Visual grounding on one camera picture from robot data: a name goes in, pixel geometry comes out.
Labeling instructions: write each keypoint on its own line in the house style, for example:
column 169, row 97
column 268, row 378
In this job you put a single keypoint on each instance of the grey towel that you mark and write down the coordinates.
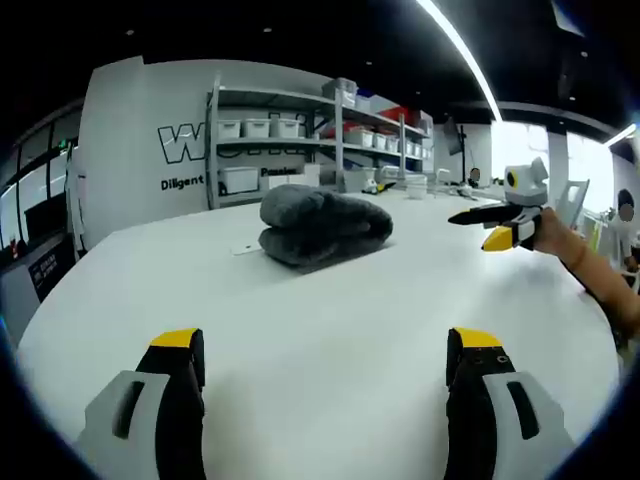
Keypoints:
column 325, row 225

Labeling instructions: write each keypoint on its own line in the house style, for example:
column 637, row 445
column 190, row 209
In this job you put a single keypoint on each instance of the small white tag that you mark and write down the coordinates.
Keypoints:
column 246, row 249

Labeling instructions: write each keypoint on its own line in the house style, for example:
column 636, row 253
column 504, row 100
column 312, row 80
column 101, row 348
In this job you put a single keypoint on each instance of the person's right hand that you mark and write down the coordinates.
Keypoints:
column 552, row 232

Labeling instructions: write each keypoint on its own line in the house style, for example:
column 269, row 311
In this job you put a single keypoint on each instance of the white chair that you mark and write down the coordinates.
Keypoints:
column 572, row 200

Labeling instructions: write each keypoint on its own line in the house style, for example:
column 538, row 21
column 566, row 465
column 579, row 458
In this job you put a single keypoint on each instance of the black monitor on stand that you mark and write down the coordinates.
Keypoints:
column 454, row 137

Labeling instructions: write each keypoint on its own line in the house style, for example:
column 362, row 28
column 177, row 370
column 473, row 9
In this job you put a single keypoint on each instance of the ceiling light strip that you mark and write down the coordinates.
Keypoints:
column 462, row 50

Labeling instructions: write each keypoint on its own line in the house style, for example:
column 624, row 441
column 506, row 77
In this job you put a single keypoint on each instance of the black cabinet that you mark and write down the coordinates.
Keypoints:
column 35, row 270

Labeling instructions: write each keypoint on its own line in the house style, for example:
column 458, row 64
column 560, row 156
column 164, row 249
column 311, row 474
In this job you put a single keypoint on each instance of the grey metal shelving unit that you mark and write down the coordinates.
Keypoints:
column 340, row 145

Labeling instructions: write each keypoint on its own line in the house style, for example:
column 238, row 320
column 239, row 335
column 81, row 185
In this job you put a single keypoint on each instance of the row of white storage boxes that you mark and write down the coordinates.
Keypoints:
column 257, row 128

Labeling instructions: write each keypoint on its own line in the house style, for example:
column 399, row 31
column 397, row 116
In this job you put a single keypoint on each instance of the large white storage box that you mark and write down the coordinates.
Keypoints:
column 240, row 179

